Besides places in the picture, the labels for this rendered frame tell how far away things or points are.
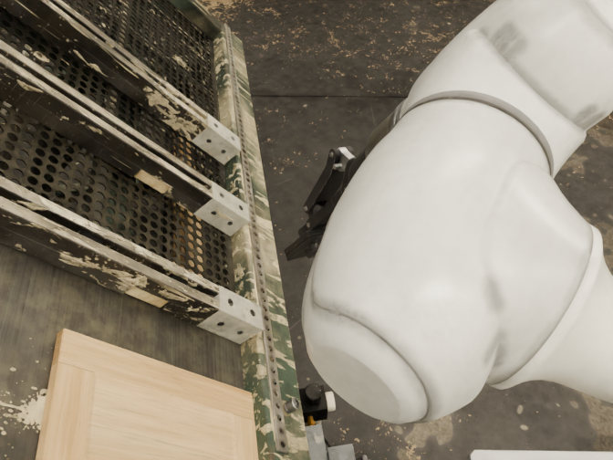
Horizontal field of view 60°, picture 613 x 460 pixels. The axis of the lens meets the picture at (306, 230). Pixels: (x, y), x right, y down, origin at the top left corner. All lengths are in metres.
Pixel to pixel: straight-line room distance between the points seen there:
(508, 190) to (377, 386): 0.11
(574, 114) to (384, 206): 0.15
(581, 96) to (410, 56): 3.55
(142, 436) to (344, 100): 2.75
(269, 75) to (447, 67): 3.28
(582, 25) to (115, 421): 0.77
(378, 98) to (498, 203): 3.17
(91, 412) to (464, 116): 0.70
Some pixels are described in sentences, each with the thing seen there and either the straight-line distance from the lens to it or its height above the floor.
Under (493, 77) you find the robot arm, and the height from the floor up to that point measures 1.73.
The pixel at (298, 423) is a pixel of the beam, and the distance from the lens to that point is 1.14.
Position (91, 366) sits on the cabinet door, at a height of 1.17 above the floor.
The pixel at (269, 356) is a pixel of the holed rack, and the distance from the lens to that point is 1.14.
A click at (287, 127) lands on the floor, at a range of 3.15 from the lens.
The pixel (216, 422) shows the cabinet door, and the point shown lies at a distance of 1.02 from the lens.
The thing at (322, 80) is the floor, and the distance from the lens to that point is 3.55.
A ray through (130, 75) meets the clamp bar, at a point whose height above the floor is 1.20.
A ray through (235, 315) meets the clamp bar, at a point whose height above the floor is 0.99.
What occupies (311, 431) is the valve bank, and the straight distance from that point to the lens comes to 1.24.
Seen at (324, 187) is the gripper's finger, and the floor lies 1.50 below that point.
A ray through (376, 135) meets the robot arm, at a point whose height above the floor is 1.62.
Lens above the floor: 1.90
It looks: 48 degrees down
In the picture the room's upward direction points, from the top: straight up
